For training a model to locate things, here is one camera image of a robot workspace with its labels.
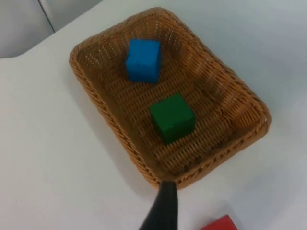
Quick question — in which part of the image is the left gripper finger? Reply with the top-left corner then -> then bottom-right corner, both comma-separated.
138,181 -> 179,230

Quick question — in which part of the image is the red cube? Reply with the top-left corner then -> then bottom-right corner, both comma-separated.
199,207 -> 239,230

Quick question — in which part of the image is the green cube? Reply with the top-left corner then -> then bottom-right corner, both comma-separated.
150,92 -> 195,145

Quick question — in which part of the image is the brown wicker basket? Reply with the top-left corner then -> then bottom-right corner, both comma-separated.
69,6 -> 273,190

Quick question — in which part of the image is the blue cube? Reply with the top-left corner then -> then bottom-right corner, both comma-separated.
125,39 -> 161,84

